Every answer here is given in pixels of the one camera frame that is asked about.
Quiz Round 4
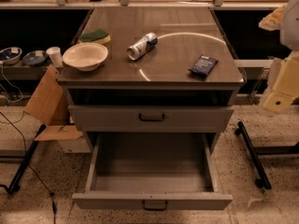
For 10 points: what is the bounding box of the silver blue soda can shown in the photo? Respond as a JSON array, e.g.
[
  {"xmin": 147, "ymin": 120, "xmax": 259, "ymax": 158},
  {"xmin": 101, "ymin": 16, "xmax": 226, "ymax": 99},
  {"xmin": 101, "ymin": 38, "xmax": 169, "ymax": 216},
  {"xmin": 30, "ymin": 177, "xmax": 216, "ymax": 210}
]
[{"xmin": 127, "ymin": 33, "xmax": 158, "ymax": 61}]

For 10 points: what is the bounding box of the black floor cable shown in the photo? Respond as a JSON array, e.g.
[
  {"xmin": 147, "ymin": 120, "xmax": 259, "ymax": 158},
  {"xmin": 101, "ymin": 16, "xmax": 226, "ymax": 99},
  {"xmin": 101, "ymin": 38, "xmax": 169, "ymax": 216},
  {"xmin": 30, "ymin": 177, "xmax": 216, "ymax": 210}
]
[{"xmin": 0, "ymin": 110, "xmax": 58, "ymax": 224}]

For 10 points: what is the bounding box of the black left stand leg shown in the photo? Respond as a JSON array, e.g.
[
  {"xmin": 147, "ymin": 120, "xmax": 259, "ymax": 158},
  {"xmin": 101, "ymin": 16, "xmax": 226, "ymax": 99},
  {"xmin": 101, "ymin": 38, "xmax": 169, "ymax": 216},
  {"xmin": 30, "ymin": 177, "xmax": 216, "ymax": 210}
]
[{"xmin": 0, "ymin": 123, "xmax": 47, "ymax": 195}]

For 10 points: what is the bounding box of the white paper cup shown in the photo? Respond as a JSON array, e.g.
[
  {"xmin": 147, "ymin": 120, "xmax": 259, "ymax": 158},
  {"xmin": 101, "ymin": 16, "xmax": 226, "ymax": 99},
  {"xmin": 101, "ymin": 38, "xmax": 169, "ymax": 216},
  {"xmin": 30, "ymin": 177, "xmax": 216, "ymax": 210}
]
[{"xmin": 46, "ymin": 47, "xmax": 63, "ymax": 67}]

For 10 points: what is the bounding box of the green yellow sponge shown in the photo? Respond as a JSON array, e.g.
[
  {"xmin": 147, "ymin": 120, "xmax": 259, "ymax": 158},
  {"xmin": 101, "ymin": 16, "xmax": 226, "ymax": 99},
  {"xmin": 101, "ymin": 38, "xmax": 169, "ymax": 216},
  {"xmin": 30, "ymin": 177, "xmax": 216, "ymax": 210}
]
[{"xmin": 78, "ymin": 29, "xmax": 111, "ymax": 45}]

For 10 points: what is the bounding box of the grey drawer cabinet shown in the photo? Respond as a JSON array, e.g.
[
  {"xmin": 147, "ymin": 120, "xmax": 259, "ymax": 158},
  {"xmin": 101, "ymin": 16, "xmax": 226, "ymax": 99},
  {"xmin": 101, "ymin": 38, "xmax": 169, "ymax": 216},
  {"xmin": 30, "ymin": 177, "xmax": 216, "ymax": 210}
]
[{"xmin": 59, "ymin": 7, "xmax": 243, "ymax": 146}]

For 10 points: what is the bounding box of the grey open bottom drawer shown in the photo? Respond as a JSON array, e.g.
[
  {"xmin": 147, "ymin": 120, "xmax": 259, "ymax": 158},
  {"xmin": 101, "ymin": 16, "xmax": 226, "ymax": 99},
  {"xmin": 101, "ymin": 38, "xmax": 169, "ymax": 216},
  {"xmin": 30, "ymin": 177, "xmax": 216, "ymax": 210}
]
[{"xmin": 73, "ymin": 133, "xmax": 233, "ymax": 211}]

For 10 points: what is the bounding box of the brown cardboard box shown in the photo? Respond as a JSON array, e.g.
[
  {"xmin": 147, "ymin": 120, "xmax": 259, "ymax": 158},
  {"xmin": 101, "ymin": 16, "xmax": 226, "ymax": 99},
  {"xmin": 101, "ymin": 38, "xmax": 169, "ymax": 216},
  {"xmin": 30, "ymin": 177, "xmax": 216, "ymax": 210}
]
[{"xmin": 24, "ymin": 65, "xmax": 92, "ymax": 153}]

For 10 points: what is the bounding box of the dark blue snack bag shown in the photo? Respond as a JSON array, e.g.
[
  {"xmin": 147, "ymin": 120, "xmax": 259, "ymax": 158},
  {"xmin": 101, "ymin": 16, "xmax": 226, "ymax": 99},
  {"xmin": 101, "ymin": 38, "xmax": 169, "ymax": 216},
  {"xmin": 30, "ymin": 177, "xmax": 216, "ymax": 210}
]
[{"xmin": 189, "ymin": 55, "xmax": 218, "ymax": 77}]

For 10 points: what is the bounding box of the black stand leg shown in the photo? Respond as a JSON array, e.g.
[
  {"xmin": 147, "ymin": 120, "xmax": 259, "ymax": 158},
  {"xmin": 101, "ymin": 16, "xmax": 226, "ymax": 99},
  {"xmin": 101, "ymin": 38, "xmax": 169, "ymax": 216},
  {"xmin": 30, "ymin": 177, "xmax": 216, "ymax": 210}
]
[
  {"xmin": 0, "ymin": 123, "xmax": 47, "ymax": 195},
  {"xmin": 235, "ymin": 121, "xmax": 299, "ymax": 189}
]

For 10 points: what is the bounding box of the white blue bowl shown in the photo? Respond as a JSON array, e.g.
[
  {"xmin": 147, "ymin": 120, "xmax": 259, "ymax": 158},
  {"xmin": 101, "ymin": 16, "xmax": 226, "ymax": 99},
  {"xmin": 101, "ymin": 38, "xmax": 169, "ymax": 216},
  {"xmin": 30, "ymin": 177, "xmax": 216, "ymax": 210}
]
[{"xmin": 0, "ymin": 47, "xmax": 22, "ymax": 65}]

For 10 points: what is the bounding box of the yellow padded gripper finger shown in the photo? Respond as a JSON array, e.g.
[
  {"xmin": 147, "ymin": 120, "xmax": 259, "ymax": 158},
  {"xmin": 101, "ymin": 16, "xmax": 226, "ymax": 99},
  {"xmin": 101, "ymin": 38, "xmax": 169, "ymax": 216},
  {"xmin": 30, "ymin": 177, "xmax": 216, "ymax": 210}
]
[
  {"xmin": 259, "ymin": 5, "xmax": 287, "ymax": 31},
  {"xmin": 263, "ymin": 55, "xmax": 299, "ymax": 113}
]

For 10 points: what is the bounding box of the black right stand leg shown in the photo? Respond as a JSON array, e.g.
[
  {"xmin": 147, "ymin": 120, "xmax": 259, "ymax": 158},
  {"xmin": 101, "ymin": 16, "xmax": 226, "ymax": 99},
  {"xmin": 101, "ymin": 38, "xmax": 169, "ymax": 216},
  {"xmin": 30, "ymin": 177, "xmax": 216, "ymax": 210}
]
[{"xmin": 235, "ymin": 121, "xmax": 299, "ymax": 189}]

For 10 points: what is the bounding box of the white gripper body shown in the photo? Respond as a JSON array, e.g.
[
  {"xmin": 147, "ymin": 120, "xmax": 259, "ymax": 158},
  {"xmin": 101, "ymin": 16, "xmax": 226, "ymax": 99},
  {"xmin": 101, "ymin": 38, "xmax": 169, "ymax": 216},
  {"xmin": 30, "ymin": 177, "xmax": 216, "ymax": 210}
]
[{"xmin": 280, "ymin": 0, "xmax": 299, "ymax": 50}]

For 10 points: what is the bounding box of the grey middle drawer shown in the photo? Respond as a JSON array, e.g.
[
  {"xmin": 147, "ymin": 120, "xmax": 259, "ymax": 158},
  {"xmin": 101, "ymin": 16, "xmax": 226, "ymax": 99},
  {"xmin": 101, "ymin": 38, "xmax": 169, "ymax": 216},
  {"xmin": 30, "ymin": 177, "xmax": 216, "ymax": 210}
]
[{"xmin": 68, "ymin": 105, "xmax": 233, "ymax": 133}]

